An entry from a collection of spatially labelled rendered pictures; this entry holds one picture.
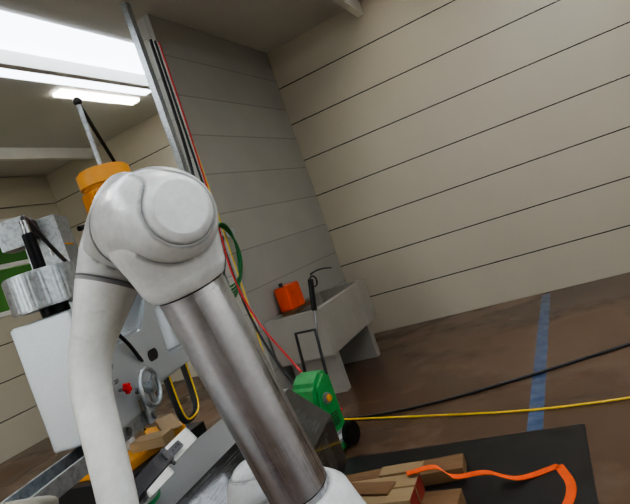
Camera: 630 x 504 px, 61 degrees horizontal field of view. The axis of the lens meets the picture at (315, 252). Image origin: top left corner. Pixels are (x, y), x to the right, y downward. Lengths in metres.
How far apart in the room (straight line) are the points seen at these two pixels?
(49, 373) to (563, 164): 5.69
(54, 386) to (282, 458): 1.18
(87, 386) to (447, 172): 6.06
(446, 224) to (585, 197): 1.54
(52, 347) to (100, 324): 0.99
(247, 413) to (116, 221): 0.32
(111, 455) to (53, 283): 1.06
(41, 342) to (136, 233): 1.23
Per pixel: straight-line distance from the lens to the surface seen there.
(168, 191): 0.69
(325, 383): 3.91
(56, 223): 3.02
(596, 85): 6.61
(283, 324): 5.16
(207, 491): 2.09
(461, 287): 6.85
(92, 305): 0.89
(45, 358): 1.90
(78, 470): 1.78
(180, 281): 0.73
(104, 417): 0.87
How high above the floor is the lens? 1.51
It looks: 2 degrees down
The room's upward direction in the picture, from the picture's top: 19 degrees counter-clockwise
